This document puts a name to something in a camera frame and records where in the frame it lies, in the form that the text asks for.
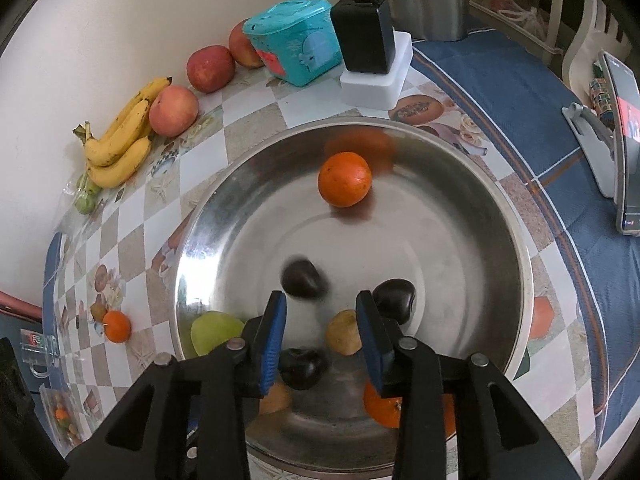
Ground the dark red apple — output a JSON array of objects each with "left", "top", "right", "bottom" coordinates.
[{"left": 186, "top": 45, "right": 236, "bottom": 93}]

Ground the black power adapter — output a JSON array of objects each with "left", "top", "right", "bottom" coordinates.
[{"left": 330, "top": 0, "right": 396, "bottom": 75}]

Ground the pale pink apple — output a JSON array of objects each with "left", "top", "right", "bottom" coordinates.
[{"left": 148, "top": 85, "right": 200, "bottom": 137}]

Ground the grey phone stand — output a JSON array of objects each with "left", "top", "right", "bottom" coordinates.
[{"left": 561, "top": 102, "right": 618, "bottom": 198}]

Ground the green apple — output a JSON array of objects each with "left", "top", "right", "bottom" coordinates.
[{"left": 190, "top": 311, "right": 246, "bottom": 356}]

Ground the red yellow apple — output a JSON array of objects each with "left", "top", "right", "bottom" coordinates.
[{"left": 229, "top": 19, "right": 266, "bottom": 68}]

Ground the small potato-like kiwi in bowl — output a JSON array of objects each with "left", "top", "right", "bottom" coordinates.
[{"left": 325, "top": 310, "right": 363, "bottom": 357}]

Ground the small orange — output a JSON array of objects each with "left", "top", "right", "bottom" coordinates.
[{"left": 318, "top": 151, "right": 373, "bottom": 208}]

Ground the dark plum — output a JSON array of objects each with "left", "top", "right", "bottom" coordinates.
[
  {"left": 372, "top": 278, "right": 417, "bottom": 325},
  {"left": 280, "top": 256, "right": 328, "bottom": 300},
  {"left": 279, "top": 347, "right": 328, "bottom": 391}
]

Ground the bag of green fruit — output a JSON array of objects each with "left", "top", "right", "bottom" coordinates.
[{"left": 62, "top": 170, "right": 103, "bottom": 216}]

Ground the smartphone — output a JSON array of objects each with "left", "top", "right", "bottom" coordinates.
[{"left": 599, "top": 50, "right": 640, "bottom": 235}]

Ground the clear bag of snacks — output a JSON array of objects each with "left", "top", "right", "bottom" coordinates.
[{"left": 39, "top": 385, "right": 85, "bottom": 453}]

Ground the teal plastic box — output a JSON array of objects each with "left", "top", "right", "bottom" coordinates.
[{"left": 243, "top": 0, "right": 343, "bottom": 87}]

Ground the orange with leafy stem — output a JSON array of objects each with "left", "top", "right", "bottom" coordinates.
[{"left": 103, "top": 310, "right": 133, "bottom": 344}]

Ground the pink bar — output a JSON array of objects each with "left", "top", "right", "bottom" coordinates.
[{"left": 0, "top": 290, "right": 43, "bottom": 318}]

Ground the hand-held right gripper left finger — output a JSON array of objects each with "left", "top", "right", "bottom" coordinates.
[{"left": 65, "top": 290, "right": 288, "bottom": 480}]

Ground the large smooth orange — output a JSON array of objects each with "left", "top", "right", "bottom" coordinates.
[{"left": 362, "top": 380, "right": 456, "bottom": 430}]

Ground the round steel basin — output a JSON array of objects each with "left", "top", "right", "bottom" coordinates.
[{"left": 172, "top": 116, "right": 535, "bottom": 478}]

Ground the clear plastic clip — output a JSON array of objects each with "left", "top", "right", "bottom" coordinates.
[{"left": 20, "top": 329, "right": 60, "bottom": 378}]

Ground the plastic bag on chair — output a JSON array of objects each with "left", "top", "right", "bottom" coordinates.
[{"left": 487, "top": 0, "right": 563, "bottom": 53}]

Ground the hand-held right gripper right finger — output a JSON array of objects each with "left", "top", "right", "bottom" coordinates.
[{"left": 355, "top": 290, "right": 581, "bottom": 480}]

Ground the steel kettle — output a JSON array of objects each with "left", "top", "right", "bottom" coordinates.
[{"left": 377, "top": 0, "right": 471, "bottom": 42}]

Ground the yellow banana bunch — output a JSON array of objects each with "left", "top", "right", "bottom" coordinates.
[{"left": 72, "top": 76, "right": 173, "bottom": 189}]

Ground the white chair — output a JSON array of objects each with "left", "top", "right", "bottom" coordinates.
[{"left": 547, "top": 0, "right": 626, "bottom": 91}]

